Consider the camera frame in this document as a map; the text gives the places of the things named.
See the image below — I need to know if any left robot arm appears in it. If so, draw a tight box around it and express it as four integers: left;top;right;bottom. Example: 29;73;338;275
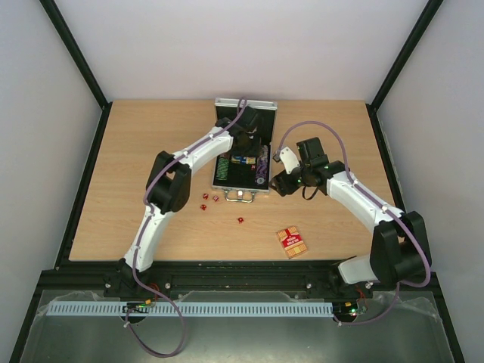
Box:
123;105;262;272

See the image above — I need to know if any purple poker chip stack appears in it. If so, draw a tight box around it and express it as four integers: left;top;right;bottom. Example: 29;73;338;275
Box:
255;145;268;185

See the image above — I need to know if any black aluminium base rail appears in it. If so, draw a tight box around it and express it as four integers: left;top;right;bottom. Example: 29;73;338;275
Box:
36;260;394;301

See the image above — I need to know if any blue gold card deck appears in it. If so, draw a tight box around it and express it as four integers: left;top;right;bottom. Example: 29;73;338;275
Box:
231;156;257;165

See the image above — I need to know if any green poker chip stack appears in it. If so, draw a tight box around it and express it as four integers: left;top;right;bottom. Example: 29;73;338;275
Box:
215;157;230;181

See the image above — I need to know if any light blue cable duct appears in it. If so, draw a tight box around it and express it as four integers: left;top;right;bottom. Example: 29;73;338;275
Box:
46;301;334;318

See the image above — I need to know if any aluminium poker case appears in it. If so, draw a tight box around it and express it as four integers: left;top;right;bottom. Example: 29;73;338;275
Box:
212;98;278;203

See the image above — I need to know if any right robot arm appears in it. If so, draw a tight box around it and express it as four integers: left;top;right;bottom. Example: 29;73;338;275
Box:
269;138;431;296

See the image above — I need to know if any red card deck box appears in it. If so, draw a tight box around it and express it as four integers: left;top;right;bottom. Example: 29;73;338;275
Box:
276;226;308;259

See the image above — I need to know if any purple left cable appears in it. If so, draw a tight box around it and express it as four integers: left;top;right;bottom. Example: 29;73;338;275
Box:
123;98;249;357

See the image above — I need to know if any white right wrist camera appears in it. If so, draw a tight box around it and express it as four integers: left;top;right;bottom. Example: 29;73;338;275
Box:
273;147;300;175

